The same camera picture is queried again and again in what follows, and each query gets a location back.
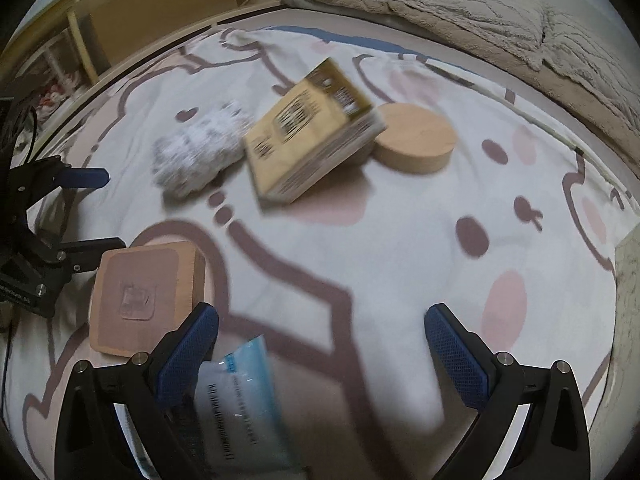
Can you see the clear storage box pink contents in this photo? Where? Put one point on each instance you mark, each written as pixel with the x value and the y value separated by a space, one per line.
pixel 55 90

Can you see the round wooden lid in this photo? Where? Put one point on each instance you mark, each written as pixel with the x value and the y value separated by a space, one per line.
pixel 415 135

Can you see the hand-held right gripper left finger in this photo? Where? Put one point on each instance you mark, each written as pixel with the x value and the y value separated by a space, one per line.
pixel 187 355

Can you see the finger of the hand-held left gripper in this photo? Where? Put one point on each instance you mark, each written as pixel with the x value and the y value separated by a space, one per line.
pixel 95 249
pixel 85 178

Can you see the square wooden block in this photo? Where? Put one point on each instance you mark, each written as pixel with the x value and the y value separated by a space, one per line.
pixel 140 300

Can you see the yellow box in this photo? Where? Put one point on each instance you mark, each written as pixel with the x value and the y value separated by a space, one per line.
pixel 295 135

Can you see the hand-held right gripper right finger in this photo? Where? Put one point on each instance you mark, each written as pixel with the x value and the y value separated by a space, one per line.
pixel 457 360

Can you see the beige folded duvet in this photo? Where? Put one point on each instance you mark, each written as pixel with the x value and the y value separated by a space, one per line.
pixel 425 47

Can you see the white crochet cloth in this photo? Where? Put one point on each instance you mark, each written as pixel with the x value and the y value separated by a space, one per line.
pixel 195 155

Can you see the wooden bedside shelf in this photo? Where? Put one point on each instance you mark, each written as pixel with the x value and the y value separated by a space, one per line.
pixel 150 15

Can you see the blue wet wipe packet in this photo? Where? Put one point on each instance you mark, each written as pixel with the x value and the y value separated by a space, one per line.
pixel 240 410

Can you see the cartoon printed blanket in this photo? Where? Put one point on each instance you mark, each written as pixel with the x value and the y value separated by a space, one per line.
pixel 375 240

